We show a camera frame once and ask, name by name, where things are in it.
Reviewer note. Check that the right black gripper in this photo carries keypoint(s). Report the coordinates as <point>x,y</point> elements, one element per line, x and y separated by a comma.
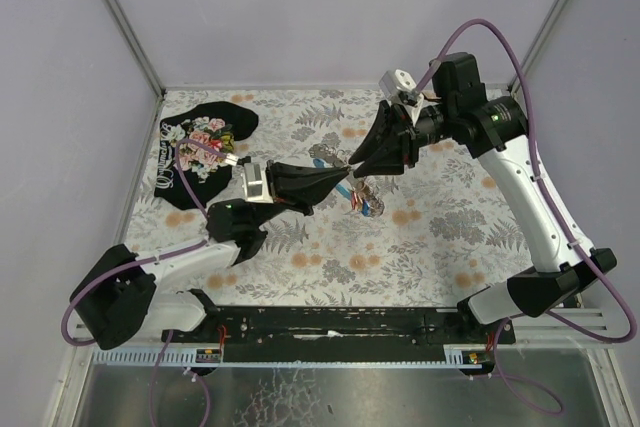
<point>409,137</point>

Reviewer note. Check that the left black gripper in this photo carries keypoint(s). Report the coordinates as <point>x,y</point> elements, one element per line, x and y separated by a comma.
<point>273,185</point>

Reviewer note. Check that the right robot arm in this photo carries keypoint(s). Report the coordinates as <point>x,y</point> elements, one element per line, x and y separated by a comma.
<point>496,133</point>

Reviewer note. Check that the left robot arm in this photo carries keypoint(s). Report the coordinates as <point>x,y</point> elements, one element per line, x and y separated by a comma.
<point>126,294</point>

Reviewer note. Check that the black floral cloth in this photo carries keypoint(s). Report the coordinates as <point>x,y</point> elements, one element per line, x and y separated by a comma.
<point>188,174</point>

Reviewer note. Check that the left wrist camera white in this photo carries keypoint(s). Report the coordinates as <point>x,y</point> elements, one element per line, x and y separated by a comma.
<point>254,179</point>

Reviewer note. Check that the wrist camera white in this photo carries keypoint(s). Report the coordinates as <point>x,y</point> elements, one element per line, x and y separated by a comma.
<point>399,87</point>
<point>254,179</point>

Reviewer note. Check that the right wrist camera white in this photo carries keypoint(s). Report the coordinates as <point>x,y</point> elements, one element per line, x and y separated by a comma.
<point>399,87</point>

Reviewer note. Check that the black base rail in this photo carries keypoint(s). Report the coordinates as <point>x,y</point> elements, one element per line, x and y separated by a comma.
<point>334,330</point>

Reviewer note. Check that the white cable duct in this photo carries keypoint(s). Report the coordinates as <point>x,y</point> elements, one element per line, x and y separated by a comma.
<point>431,358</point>

